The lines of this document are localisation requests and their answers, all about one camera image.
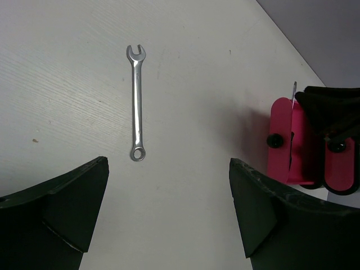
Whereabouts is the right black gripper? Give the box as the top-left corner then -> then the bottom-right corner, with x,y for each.
295,86 -> 359,143

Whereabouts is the pink bottom drawer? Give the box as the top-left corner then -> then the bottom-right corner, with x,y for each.
323,138 -> 359,196

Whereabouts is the silver combination wrench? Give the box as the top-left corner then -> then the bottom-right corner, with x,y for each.
127,44 -> 146,161

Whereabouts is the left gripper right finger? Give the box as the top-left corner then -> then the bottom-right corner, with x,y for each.
229,158 -> 359,269

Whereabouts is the pink drawer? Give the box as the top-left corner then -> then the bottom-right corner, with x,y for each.
323,138 -> 359,196
267,97 -> 323,189

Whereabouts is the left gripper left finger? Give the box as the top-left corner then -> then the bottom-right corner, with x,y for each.
1,156 -> 109,269

